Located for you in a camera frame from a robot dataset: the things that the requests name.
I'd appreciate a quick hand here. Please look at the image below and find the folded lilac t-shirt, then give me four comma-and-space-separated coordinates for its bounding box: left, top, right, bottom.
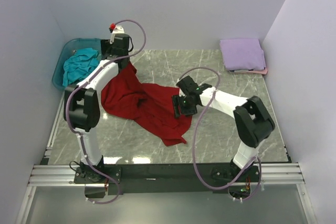
219, 38, 266, 71

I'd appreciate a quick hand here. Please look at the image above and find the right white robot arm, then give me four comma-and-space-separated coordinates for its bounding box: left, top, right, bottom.
172, 76, 275, 182

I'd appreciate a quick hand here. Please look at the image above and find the teal plastic basket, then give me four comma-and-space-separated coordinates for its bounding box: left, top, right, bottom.
52, 38, 101, 91

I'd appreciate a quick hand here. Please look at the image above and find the folded pink t-shirt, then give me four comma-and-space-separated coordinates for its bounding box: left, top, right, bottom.
230, 68, 268, 75

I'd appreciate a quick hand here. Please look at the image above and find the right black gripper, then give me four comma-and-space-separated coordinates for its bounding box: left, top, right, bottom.
172, 93, 198, 120

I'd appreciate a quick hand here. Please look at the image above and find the teal crumpled t-shirt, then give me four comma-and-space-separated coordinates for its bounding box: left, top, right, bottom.
62, 48, 99, 87

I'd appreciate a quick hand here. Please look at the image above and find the aluminium frame rail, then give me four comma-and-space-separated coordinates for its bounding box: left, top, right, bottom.
28, 142, 79, 186

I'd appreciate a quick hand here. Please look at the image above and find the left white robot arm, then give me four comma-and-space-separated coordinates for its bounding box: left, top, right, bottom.
64, 33, 133, 183

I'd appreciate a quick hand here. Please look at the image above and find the black base beam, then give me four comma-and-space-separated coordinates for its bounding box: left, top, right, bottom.
73, 163, 261, 198

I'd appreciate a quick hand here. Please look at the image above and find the red t-shirt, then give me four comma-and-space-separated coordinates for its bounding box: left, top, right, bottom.
101, 63, 192, 146

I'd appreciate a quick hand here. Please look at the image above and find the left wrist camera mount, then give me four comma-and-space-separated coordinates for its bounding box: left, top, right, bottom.
109, 23, 125, 44

